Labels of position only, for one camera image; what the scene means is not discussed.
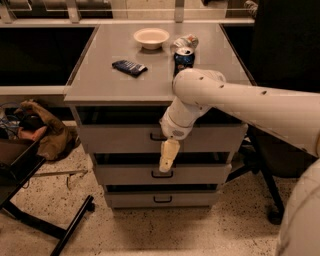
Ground white bowl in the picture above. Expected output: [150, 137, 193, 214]
[133, 28, 170, 50]

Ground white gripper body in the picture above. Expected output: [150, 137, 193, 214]
[160, 117, 193, 140]

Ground blue soda can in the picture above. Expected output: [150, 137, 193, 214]
[174, 47, 195, 75]

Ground brown cloth bag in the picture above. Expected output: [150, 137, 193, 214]
[15, 100, 75, 161]

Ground black office chair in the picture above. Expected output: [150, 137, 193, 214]
[227, 0, 320, 224]

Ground black rolling stand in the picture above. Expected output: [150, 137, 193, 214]
[0, 139, 96, 256]

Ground grey middle drawer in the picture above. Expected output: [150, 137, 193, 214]
[94, 164, 231, 185]

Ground blue cables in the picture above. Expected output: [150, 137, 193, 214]
[0, 102, 23, 139]

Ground grey top drawer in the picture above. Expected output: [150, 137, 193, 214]
[78, 124, 247, 153]

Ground metal shelf rail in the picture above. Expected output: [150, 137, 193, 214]
[0, 0, 259, 27]

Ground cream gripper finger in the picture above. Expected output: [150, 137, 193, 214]
[159, 139, 180, 173]

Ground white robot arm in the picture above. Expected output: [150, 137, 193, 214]
[159, 68, 320, 256]

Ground grey drawer cabinet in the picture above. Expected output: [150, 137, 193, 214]
[65, 23, 244, 196]

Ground dark blue snack packet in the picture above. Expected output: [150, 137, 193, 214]
[112, 60, 148, 78]

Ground crumpled silver snack bag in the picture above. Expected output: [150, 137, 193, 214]
[170, 34, 199, 53]

